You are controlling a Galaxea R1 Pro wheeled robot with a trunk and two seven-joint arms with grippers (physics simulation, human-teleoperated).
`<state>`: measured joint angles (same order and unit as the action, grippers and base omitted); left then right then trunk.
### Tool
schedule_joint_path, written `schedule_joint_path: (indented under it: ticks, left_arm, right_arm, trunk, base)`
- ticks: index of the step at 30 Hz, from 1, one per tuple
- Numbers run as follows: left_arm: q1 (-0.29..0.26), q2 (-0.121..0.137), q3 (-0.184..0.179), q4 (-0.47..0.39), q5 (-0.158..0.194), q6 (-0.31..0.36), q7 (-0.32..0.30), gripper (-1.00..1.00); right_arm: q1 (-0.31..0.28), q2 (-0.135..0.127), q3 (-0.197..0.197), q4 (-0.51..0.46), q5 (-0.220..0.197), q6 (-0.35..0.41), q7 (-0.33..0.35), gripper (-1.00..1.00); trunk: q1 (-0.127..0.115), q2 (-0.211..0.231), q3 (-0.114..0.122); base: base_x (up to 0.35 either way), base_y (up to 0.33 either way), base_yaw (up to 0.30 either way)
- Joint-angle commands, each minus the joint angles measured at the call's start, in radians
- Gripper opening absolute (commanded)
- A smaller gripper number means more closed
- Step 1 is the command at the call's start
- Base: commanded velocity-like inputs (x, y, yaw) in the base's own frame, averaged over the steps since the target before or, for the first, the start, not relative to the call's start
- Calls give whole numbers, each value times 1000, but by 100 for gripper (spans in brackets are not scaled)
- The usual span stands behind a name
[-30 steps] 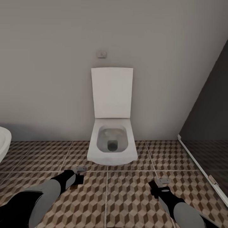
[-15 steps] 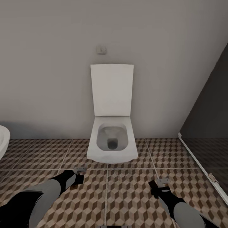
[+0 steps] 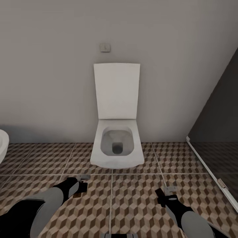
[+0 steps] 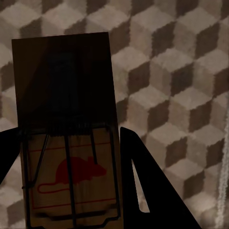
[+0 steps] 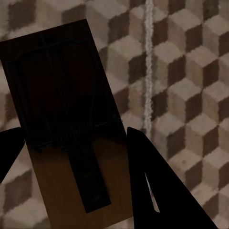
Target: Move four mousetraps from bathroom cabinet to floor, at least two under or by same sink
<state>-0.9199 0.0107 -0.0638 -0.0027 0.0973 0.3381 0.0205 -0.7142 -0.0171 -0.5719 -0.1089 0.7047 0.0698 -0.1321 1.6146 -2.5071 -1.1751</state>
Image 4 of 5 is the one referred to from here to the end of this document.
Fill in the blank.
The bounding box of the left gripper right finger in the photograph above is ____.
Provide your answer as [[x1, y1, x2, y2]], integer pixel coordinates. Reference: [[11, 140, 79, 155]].
[[120, 127, 201, 229]]

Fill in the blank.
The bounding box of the mousetrap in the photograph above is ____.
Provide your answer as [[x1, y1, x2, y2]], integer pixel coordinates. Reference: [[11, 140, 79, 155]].
[[11, 32, 124, 229]]

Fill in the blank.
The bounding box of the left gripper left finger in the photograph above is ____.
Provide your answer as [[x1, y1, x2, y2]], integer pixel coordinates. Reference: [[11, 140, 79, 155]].
[[0, 127, 21, 184]]

